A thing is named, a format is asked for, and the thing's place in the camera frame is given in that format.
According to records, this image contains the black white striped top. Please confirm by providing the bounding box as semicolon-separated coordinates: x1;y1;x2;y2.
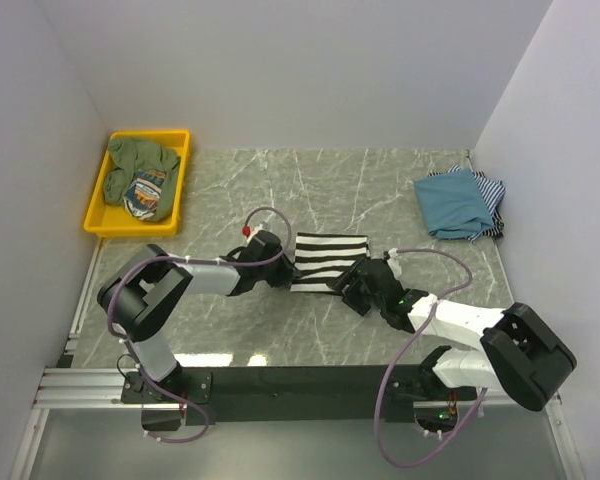
290;232;370;295

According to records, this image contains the teal tank top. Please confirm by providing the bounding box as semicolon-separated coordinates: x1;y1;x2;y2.
414;169;494;240

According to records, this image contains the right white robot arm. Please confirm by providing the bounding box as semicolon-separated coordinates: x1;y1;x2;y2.
327;258;577;411

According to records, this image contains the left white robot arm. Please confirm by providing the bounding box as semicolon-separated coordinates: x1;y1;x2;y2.
97;230;299;402

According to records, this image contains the black base beam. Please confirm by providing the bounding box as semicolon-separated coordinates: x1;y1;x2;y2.
119;362;481;429

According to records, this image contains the olive patterned garment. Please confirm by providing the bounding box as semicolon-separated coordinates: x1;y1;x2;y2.
103;137;181;223

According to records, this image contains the black striped folded top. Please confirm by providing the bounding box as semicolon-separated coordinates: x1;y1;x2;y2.
427;169;506;240

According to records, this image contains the blue white striped folded top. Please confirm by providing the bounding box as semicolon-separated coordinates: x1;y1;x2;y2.
468;171;506;243

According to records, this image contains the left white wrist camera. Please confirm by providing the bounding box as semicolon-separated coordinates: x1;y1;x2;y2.
241;222;270;243

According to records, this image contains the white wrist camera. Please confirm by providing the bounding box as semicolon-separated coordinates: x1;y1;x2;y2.
383;248;402;280
241;222;270;243

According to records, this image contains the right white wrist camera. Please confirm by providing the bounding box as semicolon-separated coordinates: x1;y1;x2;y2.
383;248;402;280

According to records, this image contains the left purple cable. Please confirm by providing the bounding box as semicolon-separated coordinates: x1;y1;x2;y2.
107;205;295;445

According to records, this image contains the aluminium rail frame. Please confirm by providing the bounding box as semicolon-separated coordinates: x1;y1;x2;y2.
33;329;564;412

